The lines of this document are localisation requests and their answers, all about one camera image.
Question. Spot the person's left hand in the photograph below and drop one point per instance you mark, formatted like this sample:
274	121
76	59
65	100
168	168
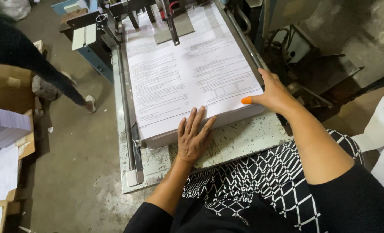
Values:
192	142

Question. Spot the person's right hand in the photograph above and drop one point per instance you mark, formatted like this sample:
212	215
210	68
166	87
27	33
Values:
276	95

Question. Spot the stack of printed white sheets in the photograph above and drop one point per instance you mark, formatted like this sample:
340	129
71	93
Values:
185	74

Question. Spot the orange rubber finger cot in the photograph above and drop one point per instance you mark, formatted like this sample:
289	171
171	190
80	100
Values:
246	100

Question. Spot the white electrical box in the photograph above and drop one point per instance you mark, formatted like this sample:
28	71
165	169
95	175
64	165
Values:
293	45

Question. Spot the grey metal side rod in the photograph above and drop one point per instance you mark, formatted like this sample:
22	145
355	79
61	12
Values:
124	106

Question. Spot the black white patterned garment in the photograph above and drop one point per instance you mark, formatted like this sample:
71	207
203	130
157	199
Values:
276	181

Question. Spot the grey metal plate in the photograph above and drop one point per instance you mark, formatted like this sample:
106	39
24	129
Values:
175	30

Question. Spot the black metal feeder bar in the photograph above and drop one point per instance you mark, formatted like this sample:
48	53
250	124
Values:
172	27

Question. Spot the blue machine body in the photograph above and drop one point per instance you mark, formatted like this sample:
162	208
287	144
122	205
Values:
96	58

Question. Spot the person's black top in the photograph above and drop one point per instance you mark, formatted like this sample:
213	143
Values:
353	204

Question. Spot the small brown cardboard box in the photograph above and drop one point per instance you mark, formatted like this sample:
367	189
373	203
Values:
26	142

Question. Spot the stack of lavender paper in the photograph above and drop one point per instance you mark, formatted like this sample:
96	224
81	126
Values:
6	127

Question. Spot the clear plastic bag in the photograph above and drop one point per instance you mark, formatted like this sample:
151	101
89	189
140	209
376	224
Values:
10	8

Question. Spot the steel side guide rail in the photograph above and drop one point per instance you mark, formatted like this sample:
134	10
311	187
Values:
245	43

